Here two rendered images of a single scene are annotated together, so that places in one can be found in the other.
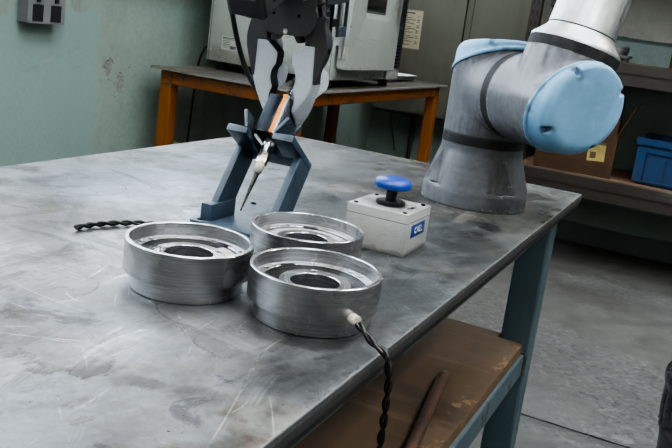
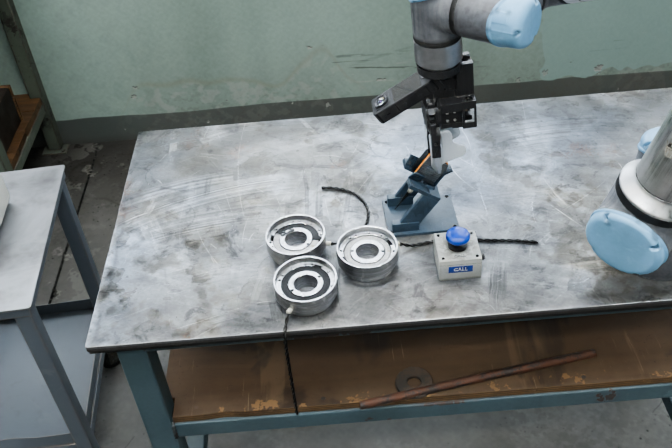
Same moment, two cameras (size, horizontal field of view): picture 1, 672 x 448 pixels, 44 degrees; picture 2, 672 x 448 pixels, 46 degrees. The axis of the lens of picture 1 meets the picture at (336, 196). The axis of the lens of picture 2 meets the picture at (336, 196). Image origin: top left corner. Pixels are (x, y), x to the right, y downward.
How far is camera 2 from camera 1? 1.17 m
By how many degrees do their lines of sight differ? 64
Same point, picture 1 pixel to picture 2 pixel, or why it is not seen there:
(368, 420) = (492, 348)
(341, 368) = (262, 327)
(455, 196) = not seen: hidden behind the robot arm
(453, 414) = (550, 379)
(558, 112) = (593, 239)
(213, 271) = (279, 256)
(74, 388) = (184, 284)
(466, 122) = not seen: hidden behind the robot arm
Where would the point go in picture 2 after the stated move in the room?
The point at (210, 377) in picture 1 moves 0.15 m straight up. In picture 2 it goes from (220, 304) to (204, 237)
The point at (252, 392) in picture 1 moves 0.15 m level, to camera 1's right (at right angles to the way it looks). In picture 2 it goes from (219, 318) to (254, 384)
